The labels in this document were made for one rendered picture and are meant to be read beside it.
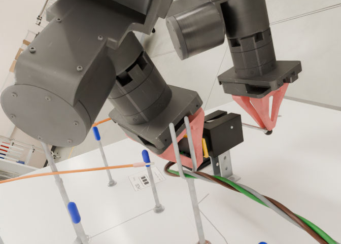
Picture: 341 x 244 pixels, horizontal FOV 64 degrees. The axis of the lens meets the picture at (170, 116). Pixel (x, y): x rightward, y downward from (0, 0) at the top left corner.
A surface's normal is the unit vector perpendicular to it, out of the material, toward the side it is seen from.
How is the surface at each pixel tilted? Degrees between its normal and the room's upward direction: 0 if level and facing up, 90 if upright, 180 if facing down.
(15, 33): 90
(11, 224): 49
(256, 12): 84
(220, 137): 97
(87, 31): 72
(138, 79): 100
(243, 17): 65
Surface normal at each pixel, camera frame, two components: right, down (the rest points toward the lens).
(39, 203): -0.19, -0.92
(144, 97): 0.36, 0.43
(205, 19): 0.00, -0.11
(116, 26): 0.33, -0.61
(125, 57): 0.60, 0.22
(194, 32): 0.16, 0.28
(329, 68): -0.80, -0.37
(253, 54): -0.18, 0.48
